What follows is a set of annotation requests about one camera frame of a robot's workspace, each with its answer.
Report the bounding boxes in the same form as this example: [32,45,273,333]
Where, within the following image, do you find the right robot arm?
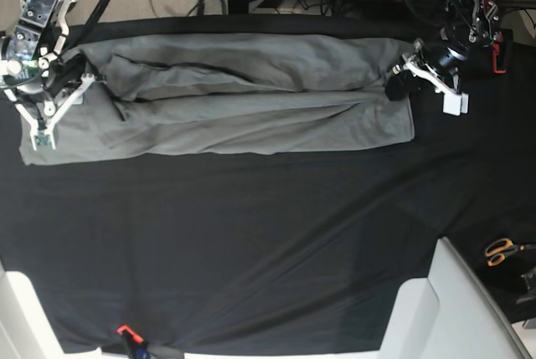
[1,0,110,149]

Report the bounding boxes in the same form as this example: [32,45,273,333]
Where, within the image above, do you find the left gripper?
[385,0,500,115]

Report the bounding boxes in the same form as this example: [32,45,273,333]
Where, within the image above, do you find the red blue clamp front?
[116,324,185,359]

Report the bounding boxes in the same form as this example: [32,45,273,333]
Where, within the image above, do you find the white table frame left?
[1,266,64,359]

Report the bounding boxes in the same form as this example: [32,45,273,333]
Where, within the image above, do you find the black device right edge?
[516,267,536,305]

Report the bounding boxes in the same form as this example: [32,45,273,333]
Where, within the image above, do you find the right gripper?
[1,0,96,151]

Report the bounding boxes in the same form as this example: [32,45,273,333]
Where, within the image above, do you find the red black clamp right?
[492,29,513,74]

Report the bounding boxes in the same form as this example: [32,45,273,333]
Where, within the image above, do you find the white table frame right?
[378,238,531,359]

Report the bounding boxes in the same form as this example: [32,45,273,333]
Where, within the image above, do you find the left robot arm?
[385,0,535,116]

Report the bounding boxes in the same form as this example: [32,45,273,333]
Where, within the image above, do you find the white table frame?
[378,238,531,359]
[1,266,64,359]

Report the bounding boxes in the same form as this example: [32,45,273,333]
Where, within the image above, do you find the orange handled scissors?
[484,238,535,267]

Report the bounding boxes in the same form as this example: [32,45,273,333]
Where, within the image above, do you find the grey T-shirt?
[19,33,415,166]

